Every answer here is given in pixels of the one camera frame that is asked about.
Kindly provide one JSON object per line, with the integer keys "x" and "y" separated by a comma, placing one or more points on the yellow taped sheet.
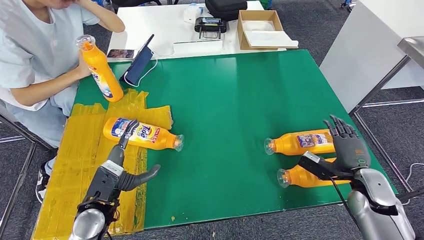
{"x": 82, "y": 165}

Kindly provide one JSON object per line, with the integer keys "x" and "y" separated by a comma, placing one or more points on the dark metal floor bar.
{"x": 414, "y": 194}

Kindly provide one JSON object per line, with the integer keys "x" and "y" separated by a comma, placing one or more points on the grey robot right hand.
{"x": 351, "y": 152}

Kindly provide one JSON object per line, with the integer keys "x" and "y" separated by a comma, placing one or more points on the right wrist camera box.
{"x": 318, "y": 167}

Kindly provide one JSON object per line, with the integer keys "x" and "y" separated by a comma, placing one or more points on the large white table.
{"x": 364, "y": 49}

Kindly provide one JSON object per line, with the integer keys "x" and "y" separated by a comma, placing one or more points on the black zip case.
{"x": 225, "y": 8}

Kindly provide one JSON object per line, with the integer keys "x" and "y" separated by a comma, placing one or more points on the tablet in blue case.
{"x": 138, "y": 66}

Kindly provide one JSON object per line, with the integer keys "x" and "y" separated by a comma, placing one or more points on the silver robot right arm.
{"x": 374, "y": 205}

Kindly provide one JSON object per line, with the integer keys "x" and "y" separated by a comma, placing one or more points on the green top table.
{"x": 232, "y": 99}

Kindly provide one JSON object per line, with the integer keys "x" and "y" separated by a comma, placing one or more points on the black handheld controller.
{"x": 210, "y": 26}

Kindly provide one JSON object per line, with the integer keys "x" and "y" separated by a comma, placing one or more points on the green plastic crate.
{"x": 261, "y": 2}

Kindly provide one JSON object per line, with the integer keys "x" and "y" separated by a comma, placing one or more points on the person's right hand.
{"x": 82, "y": 71}

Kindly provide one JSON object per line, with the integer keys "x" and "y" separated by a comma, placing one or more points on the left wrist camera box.
{"x": 104, "y": 182}

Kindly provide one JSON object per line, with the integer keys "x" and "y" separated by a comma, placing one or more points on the grey metal leg frame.
{"x": 18, "y": 185}

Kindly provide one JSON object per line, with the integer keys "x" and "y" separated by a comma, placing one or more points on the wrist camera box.
{"x": 104, "y": 182}
{"x": 318, "y": 167}

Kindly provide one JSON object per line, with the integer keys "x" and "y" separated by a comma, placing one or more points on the blue wheeled item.
{"x": 346, "y": 3}

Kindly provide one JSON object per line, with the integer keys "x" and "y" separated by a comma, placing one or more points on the white folded sheet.
{"x": 268, "y": 39}

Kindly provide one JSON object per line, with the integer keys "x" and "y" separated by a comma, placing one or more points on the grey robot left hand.
{"x": 116, "y": 155}

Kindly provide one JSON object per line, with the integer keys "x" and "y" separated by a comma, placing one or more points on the smartphone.
{"x": 121, "y": 54}

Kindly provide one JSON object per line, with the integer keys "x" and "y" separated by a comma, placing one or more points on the person's right forearm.
{"x": 43, "y": 89}

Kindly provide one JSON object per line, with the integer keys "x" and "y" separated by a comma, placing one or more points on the cardboard box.
{"x": 241, "y": 31}

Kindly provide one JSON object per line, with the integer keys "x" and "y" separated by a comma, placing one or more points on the orange detergent bottle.
{"x": 102, "y": 76}
{"x": 165, "y": 140}
{"x": 298, "y": 177}
{"x": 285, "y": 145}

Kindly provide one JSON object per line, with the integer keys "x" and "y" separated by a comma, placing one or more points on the person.
{"x": 26, "y": 49}

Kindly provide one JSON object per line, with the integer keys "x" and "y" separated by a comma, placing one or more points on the person's left forearm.
{"x": 106, "y": 18}

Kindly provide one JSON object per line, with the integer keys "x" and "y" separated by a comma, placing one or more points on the white plastic bag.
{"x": 260, "y": 25}

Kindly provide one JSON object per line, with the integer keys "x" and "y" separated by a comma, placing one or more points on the steel table frame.
{"x": 414, "y": 47}

